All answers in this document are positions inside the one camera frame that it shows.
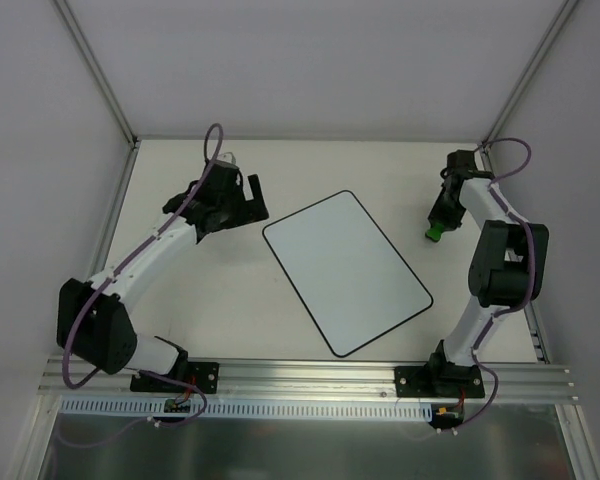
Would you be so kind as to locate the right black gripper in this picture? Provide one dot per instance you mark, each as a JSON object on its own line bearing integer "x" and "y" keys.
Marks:
{"x": 445, "y": 212}

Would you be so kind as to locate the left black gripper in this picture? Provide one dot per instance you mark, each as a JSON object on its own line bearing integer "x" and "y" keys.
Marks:
{"x": 241, "y": 209}

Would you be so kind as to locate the green whiteboard eraser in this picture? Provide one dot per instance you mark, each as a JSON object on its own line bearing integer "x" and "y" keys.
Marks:
{"x": 434, "y": 233}

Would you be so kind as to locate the small whiteboard black frame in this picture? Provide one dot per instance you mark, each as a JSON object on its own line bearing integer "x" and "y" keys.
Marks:
{"x": 352, "y": 281}

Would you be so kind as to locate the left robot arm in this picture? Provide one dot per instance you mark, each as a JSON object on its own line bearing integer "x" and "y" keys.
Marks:
{"x": 94, "y": 316}

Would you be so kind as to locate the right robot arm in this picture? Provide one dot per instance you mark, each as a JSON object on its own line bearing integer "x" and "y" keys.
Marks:
{"x": 505, "y": 273}

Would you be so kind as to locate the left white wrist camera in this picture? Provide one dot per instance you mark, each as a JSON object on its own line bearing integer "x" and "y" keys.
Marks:
{"x": 227, "y": 158}

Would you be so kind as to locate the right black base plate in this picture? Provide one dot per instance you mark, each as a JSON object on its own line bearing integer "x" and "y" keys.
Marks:
{"x": 410, "y": 382}

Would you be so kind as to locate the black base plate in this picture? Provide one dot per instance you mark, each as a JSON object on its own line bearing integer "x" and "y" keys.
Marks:
{"x": 203, "y": 374}
{"x": 410, "y": 382}

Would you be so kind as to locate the aluminium mounting rail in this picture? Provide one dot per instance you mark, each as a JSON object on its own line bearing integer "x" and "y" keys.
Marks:
{"x": 519, "y": 383}

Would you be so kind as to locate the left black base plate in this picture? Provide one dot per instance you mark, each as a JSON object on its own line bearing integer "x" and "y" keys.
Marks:
{"x": 203, "y": 374}

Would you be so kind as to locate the left aluminium frame post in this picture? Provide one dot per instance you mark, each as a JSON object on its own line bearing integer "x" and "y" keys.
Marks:
{"x": 71, "y": 23}

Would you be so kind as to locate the aluminium frame post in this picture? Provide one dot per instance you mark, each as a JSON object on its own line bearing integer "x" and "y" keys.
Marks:
{"x": 71, "y": 23}
{"x": 542, "y": 51}

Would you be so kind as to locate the right aluminium frame post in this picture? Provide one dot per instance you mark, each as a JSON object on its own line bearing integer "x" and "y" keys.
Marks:
{"x": 542, "y": 51}

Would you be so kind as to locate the white slotted cable duct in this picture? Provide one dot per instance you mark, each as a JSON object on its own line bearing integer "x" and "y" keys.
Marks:
{"x": 250, "y": 408}

